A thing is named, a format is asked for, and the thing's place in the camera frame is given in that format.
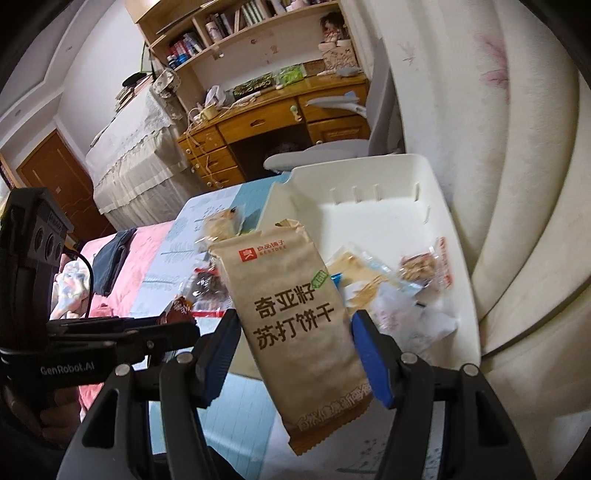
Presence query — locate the white charging cable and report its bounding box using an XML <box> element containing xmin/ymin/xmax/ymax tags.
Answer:
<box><xmin>185</xmin><ymin>108</ymin><xmax>227</xmax><ymax>188</ymax></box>

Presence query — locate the floral fabric bag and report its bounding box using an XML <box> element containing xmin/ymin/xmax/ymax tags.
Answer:
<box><xmin>152</xmin><ymin>69</ymin><xmax>181</xmax><ymax>95</ymax></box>

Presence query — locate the person's left hand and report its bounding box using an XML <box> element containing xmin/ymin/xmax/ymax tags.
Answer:
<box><xmin>11</xmin><ymin>387</ymin><xmax>83</xmax><ymax>450</ymax></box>

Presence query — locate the nut snack clear packet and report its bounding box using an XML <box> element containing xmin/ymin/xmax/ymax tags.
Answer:
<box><xmin>398</xmin><ymin>237</ymin><xmax>455</xmax><ymax>289</ymax></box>

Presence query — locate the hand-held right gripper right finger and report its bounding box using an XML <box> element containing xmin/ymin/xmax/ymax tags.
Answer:
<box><xmin>350</xmin><ymin>309</ymin><xmax>536</xmax><ymax>480</ymax></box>

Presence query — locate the white floral cloth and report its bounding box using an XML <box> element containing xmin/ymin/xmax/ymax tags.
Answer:
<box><xmin>50</xmin><ymin>261</ymin><xmax>93</xmax><ymax>319</ymax></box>

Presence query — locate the wooden bookshelf hutch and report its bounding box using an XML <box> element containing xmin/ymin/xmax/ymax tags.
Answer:
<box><xmin>124</xmin><ymin>0</ymin><xmax>365</xmax><ymax>107</ymax></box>

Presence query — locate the dark green printed box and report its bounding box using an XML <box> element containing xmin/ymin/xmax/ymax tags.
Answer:
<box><xmin>233</xmin><ymin>76</ymin><xmax>278</xmax><ymax>97</ymax></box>

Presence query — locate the pale rice cake packet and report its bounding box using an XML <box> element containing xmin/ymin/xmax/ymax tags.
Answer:
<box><xmin>196</xmin><ymin>208</ymin><xmax>245</xmax><ymax>245</ymax></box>

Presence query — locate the row of shelf books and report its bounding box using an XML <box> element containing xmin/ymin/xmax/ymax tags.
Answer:
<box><xmin>166</xmin><ymin>0</ymin><xmax>324</xmax><ymax>65</ymax></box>

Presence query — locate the covered piano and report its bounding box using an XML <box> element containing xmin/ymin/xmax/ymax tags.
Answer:
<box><xmin>85</xmin><ymin>83</ymin><xmax>218</xmax><ymax>232</ymax></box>

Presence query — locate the toast bread packet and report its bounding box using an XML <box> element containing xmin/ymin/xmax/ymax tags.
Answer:
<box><xmin>325</xmin><ymin>244</ymin><xmax>426</xmax><ymax>324</ymax></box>

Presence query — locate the white plastic storage bin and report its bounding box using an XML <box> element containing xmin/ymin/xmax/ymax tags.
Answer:
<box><xmin>259</xmin><ymin>154</ymin><xmax>483</xmax><ymax>370</ymax></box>

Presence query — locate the stack of books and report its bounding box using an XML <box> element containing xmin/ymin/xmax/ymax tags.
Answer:
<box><xmin>113</xmin><ymin>74</ymin><xmax>153</xmax><ymax>112</ymax></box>

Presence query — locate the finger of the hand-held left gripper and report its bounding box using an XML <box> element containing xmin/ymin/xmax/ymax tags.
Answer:
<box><xmin>46</xmin><ymin>316</ymin><xmax>201</xmax><ymax>365</ymax></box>

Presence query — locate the brown snack packet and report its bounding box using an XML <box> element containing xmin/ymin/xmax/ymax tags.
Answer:
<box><xmin>159</xmin><ymin>295</ymin><xmax>197</xmax><ymax>326</ymax></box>

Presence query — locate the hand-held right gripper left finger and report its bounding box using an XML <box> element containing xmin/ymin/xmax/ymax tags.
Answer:
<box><xmin>55</xmin><ymin>308</ymin><xmax>242</xmax><ymax>480</ymax></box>

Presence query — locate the brown haired doll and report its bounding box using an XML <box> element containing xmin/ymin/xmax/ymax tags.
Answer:
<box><xmin>318</xmin><ymin>11</ymin><xmax>352</xmax><ymax>44</ymax></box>

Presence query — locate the red white snack packet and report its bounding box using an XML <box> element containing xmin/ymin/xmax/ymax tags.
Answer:
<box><xmin>372</xmin><ymin>282</ymin><xmax>459</xmax><ymax>354</ymax></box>

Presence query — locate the beige cracker packet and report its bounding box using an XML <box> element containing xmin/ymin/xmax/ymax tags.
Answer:
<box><xmin>208</xmin><ymin>218</ymin><xmax>375</xmax><ymax>455</ymax></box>

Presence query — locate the green packet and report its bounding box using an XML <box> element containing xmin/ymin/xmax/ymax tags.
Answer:
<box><xmin>277</xmin><ymin>65</ymin><xmax>308</xmax><ymax>86</ymax></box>

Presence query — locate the brown wooden door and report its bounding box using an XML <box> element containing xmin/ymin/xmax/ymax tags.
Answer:
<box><xmin>16</xmin><ymin>129</ymin><xmax>116</xmax><ymax>241</ymax></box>

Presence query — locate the printed cardboard box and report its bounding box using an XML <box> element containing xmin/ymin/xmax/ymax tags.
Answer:
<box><xmin>321</xmin><ymin>44</ymin><xmax>358</xmax><ymax>75</ymax></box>

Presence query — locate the black cable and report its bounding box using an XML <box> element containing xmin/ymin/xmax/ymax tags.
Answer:
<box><xmin>62</xmin><ymin>249</ymin><xmax>95</xmax><ymax>319</ymax></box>

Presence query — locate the grey office chair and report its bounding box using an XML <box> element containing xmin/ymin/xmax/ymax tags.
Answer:
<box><xmin>263</xmin><ymin>51</ymin><xmax>407</xmax><ymax>174</ymax></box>

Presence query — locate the white floral curtain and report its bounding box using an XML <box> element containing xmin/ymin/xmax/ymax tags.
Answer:
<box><xmin>351</xmin><ymin>0</ymin><xmax>591</xmax><ymax>480</ymax></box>

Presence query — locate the navy blue folded cloth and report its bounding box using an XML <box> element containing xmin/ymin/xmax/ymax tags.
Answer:
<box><xmin>92</xmin><ymin>228</ymin><xmax>137</xmax><ymax>296</ymax></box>

